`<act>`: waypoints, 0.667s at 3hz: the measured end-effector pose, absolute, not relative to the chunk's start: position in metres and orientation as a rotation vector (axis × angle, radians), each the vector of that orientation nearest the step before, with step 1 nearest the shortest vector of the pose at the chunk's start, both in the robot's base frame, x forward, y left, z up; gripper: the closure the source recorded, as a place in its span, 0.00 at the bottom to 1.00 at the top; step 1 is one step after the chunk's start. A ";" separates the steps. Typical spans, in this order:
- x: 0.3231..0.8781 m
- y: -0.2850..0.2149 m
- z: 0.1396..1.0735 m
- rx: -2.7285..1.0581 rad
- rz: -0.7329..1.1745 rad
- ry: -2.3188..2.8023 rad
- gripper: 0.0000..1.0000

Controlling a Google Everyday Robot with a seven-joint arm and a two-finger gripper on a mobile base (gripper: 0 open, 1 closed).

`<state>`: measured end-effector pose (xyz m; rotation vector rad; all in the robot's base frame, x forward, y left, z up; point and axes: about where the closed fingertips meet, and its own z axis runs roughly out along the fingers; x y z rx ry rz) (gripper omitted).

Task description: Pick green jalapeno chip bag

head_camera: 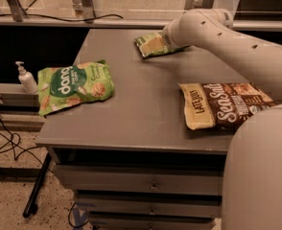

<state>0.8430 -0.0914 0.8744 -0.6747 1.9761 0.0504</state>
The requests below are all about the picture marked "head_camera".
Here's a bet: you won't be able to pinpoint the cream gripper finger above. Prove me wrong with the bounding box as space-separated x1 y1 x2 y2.
144 34 165 56

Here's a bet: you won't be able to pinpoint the green jalapeno chip bag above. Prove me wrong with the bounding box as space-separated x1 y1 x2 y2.
134 32 182 58

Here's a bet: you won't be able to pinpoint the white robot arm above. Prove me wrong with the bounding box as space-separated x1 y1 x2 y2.
163 9 282 230

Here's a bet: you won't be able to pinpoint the brown Late July chip bag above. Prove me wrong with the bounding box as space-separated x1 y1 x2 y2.
179 83 275 130

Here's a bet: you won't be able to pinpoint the green Dang chip bag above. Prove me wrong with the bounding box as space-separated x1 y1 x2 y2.
37 60 115 116

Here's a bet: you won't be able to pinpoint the grey drawer cabinet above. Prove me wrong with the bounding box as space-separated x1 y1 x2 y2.
37 29 244 230

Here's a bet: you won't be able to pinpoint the white pump soap bottle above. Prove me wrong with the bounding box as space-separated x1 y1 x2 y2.
15 61 37 94

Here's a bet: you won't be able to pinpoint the black metal stand leg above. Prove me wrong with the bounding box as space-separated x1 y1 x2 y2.
23 153 51 219

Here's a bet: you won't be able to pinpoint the metal window frame rail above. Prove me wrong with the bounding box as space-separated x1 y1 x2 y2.
0 0 282 32

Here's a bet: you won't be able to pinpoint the black cable on ledge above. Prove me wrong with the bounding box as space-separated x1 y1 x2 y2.
0 12 125 23

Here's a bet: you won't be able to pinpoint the black floor cables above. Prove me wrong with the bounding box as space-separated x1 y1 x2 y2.
0 94 48 166

